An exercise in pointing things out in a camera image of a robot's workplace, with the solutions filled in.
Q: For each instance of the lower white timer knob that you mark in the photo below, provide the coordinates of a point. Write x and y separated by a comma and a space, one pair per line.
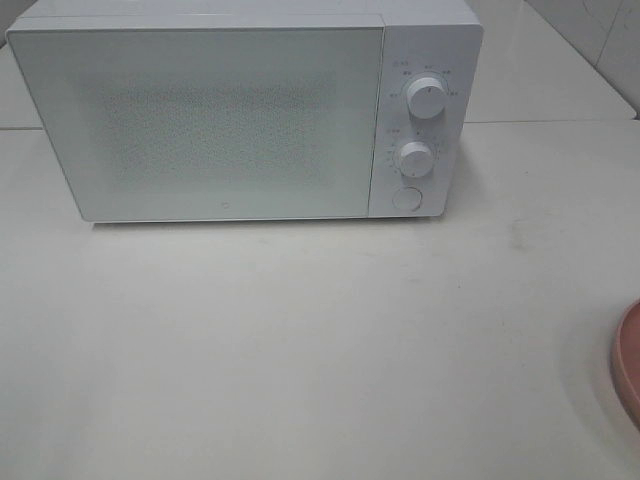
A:
415, 160

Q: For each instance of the upper white control knob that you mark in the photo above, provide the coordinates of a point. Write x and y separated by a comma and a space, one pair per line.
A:
426, 97

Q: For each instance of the white microwave door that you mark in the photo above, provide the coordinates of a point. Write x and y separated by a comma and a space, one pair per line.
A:
208, 125

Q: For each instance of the pink round plate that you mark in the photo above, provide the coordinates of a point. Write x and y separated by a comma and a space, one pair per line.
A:
625, 362

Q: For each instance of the white microwave oven body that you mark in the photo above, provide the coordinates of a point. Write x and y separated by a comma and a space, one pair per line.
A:
440, 38

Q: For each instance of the round white door-release button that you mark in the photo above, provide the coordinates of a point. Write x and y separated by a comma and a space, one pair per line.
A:
407, 199

